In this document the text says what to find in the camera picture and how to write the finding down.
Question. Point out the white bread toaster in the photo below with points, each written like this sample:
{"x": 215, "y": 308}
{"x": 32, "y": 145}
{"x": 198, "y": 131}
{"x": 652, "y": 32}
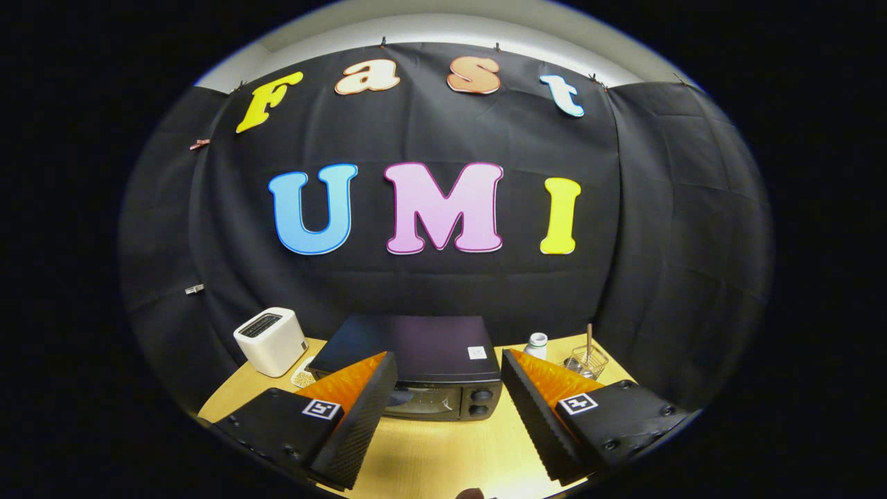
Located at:
{"x": 270, "y": 343}

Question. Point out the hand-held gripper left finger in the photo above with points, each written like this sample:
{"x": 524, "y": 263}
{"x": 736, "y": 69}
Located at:
{"x": 353, "y": 430}

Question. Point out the black toaster oven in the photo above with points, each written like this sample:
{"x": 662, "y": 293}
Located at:
{"x": 416, "y": 346}

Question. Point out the small patterned dish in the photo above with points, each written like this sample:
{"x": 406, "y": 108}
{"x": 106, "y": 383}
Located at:
{"x": 303, "y": 378}

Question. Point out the white clip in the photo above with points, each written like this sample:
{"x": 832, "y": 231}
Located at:
{"x": 194, "y": 289}

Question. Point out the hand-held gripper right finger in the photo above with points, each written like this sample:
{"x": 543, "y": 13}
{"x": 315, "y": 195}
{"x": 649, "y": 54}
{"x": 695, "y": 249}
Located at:
{"x": 537, "y": 430}

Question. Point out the white bottle with green label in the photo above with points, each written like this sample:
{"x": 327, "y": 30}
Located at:
{"x": 536, "y": 344}

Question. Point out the wooden stick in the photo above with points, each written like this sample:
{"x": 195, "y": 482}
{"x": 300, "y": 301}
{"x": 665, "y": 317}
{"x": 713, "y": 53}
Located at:
{"x": 590, "y": 339}

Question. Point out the copper clip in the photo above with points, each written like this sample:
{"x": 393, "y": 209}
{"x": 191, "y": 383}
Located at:
{"x": 199, "y": 144}

